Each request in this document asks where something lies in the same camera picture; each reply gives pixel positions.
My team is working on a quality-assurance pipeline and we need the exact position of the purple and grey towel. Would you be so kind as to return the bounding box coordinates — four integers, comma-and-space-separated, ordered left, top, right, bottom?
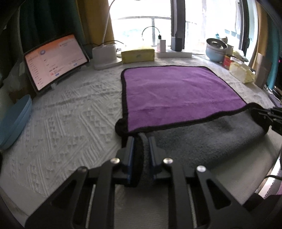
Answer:
115, 65, 268, 187

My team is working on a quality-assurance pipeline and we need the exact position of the pale yellow tissue bag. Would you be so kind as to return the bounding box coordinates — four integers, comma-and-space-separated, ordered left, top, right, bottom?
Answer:
229, 62, 255, 84

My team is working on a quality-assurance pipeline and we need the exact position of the red can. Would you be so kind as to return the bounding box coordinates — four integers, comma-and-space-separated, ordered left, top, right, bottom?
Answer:
223, 55, 233, 69

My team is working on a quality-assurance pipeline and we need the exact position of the yellow teal curtain right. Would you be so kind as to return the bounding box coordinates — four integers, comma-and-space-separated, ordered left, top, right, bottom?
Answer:
251, 1, 281, 90

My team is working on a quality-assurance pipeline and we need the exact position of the white patterned tablecloth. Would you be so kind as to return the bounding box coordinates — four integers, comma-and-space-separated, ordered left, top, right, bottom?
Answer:
1, 56, 281, 228

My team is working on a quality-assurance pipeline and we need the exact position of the blue round plate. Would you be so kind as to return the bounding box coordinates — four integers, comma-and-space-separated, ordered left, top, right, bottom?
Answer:
1, 94, 32, 150

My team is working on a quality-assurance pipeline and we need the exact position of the white power strip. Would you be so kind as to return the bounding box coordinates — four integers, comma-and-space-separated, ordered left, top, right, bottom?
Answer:
155, 50, 192, 59

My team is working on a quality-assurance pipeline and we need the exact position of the dark power adapter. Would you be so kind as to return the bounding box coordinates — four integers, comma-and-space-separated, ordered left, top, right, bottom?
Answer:
171, 37, 182, 51

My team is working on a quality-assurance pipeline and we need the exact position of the white charger plug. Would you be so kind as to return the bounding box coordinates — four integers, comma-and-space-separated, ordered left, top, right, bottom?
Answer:
158, 39, 166, 53

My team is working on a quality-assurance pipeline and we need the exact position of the yellow tissue pack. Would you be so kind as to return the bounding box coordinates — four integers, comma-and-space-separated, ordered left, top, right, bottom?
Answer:
121, 49, 155, 64

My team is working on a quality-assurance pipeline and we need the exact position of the tablet with orange screen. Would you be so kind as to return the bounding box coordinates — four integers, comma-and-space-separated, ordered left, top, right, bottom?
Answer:
23, 34, 90, 94

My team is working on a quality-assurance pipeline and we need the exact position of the white desk lamp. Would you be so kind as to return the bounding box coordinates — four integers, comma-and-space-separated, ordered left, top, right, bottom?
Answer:
92, 0, 122, 70

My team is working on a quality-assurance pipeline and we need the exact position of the yellow curtain left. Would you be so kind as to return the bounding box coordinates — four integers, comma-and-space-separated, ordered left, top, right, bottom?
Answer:
76, 0, 114, 45

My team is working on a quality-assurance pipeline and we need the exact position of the black charging cable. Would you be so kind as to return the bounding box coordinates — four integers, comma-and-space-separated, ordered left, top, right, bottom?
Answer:
141, 26, 163, 41

